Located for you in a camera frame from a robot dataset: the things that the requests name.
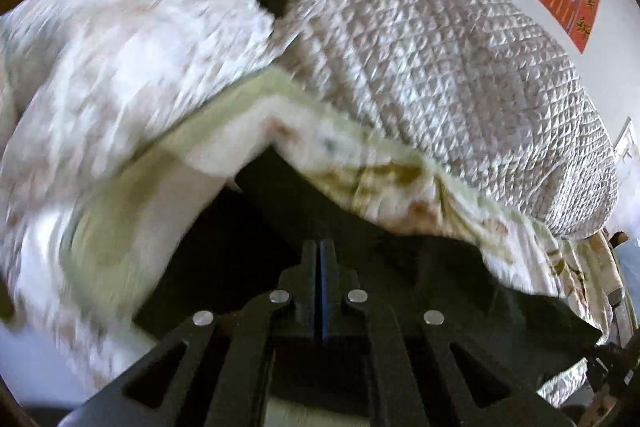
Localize grey quilted bedspread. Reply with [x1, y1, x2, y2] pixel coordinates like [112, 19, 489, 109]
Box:
[272, 0, 621, 242]

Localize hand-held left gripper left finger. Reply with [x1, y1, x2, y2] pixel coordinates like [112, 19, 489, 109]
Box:
[57, 239, 321, 427]

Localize white picture frame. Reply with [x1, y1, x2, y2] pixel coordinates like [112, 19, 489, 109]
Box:
[612, 117, 637, 180]

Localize black pants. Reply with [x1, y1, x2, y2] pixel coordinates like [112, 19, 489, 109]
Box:
[132, 146, 603, 405]

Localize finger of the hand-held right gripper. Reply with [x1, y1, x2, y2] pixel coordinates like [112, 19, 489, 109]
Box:
[582, 341, 638, 408]

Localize floral fleece blanket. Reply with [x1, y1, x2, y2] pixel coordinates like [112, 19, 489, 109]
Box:
[60, 66, 628, 358]

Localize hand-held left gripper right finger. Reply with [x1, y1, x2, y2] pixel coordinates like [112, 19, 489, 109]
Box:
[320, 239, 577, 427]

